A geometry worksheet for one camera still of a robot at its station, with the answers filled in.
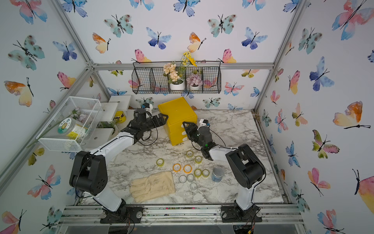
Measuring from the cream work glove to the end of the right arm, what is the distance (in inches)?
10.9

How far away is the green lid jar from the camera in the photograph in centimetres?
64

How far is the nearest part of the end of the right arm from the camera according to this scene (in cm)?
72

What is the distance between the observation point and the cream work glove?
812mm
